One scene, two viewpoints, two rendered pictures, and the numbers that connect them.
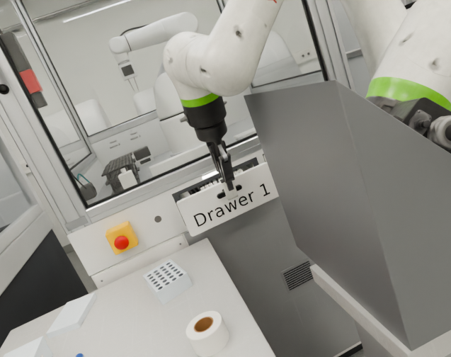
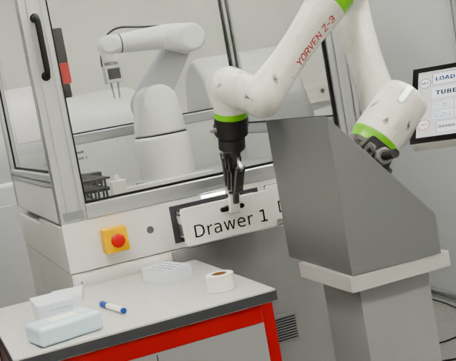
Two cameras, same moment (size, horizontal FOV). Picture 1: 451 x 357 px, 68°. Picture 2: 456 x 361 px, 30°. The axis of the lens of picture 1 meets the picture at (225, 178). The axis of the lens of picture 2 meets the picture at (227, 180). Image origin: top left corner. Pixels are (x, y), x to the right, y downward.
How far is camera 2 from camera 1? 158 cm
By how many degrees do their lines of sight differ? 14
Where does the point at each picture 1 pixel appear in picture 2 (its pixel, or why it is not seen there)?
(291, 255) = (276, 304)
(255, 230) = (244, 266)
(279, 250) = not seen: hidden behind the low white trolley
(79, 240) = (71, 233)
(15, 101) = (51, 89)
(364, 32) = (361, 92)
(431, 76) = (383, 127)
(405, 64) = (371, 117)
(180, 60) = (228, 87)
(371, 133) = (340, 145)
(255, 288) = not seen: hidden behind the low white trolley
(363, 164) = (335, 159)
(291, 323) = not seen: outside the picture
